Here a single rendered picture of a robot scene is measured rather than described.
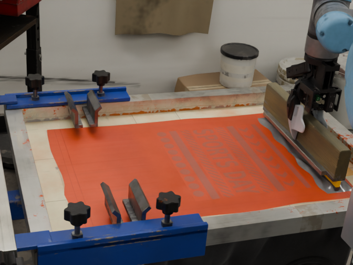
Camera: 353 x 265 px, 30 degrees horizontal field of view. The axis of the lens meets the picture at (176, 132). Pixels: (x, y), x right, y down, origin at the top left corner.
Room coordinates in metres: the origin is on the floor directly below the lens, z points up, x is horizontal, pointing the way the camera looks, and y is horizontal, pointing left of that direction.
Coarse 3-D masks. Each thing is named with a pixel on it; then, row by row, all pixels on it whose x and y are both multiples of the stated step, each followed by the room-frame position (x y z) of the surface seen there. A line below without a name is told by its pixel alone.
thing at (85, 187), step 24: (144, 168) 1.22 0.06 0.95; (168, 168) 1.23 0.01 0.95; (72, 192) 1.10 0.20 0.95; (96, 192) 1.11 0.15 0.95; (120, 192) 1.12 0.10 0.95; (144, 192) 1.13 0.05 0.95; (288, 192) 1.17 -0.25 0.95; (312, 192) 1.18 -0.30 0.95; (336, 192) 1.19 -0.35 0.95; (96, 216) 1.03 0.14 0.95
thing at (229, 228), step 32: (160, 96) 1.52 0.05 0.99; (192, 96) 1.54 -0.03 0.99; (224, 96) 1.56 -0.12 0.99; (256, 96) 1.60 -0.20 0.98; (32, 160) 1.15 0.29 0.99; (352, 160) 1.32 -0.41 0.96; (32, 192) 1.04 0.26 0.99; (32, 224) 0.94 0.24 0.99; (224, 224) 0.99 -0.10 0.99; (256, 224) 1.00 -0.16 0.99; (288, 224) 1.02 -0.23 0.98; (320, 224) 1.05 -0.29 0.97; (32, 256) 0.89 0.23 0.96
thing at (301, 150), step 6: (264, 114) 1.48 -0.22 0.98; (270, 114) 1.47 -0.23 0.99; (270, 120) 1.45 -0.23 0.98; (276, 120) 1.44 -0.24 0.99; (276, 126) 1.42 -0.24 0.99; (282, 126) 1.41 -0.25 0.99; (282, 132) 1.39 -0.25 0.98; (288, 132) 1.38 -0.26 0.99; (288, 138) 1.36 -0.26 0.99; (294, 144) 1.33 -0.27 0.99; (300, 150) 1.30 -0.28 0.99; (306, 150) 1.30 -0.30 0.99; (306, 156) 1.27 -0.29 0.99; (312, 156) 1.28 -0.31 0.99; (312, 162) 1.25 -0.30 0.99; (318, 162) 1.25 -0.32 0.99; (318, 168) 1.22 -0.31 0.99; (324, 174) 1.21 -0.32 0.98
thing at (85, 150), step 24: (192, 120) 1.47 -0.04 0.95; (216, 120) 1.48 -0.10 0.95; (240, 120) 1.50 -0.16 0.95; (72, 144) 1.30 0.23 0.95; (96, 144) 1.31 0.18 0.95; (120, 144) 1.32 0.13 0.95; (144, 144) 1.33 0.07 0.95; (72, 168) 1.20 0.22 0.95; (96, 168) 1.20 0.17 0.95; (120, 168) 1.21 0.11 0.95
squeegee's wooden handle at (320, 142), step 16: (272, 96) 1.48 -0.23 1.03; (288, 96) 1.45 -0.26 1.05; (272, 112) 1.47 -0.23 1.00; (304, 112) 1.36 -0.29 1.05; (288, 128) 1.39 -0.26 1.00; (320, 128) 1.29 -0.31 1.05; (304, 144) 1.31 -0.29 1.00; (320, 144) 1.26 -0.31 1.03; (336, 144) 1.22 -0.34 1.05; (320, 160) 1.24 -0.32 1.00; (336, 160) 1.19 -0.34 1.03; (336, 176) 1.19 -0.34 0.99
